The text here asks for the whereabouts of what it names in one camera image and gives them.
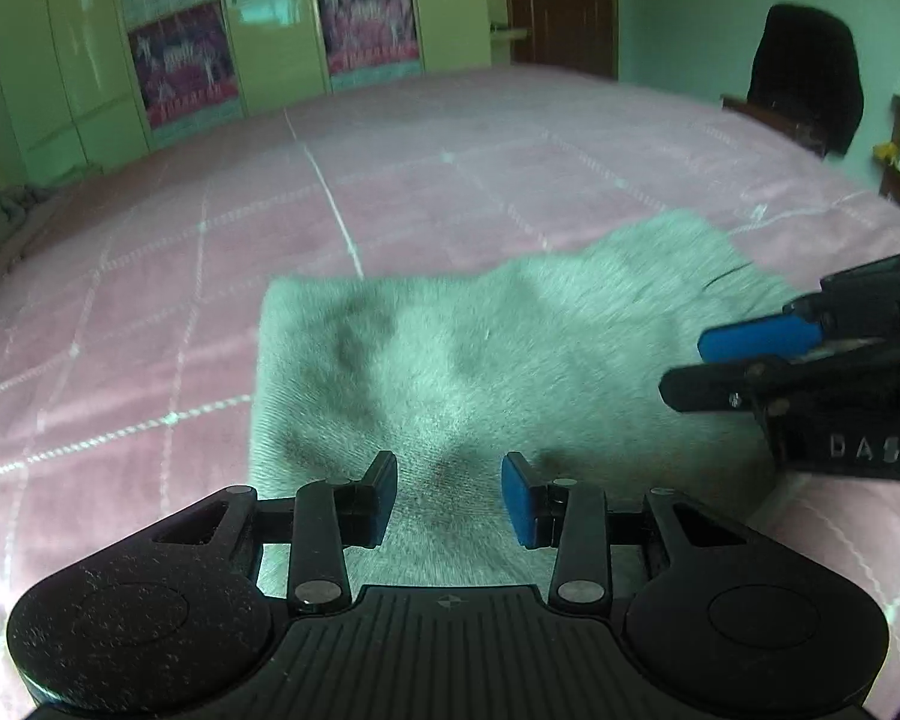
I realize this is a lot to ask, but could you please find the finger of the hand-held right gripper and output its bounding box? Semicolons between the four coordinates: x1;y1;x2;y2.
658;337;900;415
697;244;900;363

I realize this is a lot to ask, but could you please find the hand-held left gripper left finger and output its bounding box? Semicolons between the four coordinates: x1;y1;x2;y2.
152;450;400;617

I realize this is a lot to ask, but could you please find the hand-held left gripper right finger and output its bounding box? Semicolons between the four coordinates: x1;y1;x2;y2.
499;451;749;613

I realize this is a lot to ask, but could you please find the grey towel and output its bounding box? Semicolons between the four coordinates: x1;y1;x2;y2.
245;209;805;593

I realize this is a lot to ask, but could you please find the black clothing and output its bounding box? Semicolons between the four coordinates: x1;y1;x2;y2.
745;3;868;155

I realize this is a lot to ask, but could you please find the pink checked bed sheet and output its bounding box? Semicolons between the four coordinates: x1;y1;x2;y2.
0;63;900;720

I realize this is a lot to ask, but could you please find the dark wooden door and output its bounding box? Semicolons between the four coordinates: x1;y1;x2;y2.
503;0;620;80

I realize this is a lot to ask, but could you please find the white corner shelf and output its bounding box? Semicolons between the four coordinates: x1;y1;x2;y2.
483;0;530;69

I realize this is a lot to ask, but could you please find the crumpled grey cloth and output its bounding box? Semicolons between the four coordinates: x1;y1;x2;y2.
0;183;54;227

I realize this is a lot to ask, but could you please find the pale yellow wardrobe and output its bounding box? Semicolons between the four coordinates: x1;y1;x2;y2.
0;0;497;241

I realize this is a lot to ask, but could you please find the pink wall calendar poster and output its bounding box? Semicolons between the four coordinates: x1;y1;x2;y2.
312;0;425;77
127;3;242;129

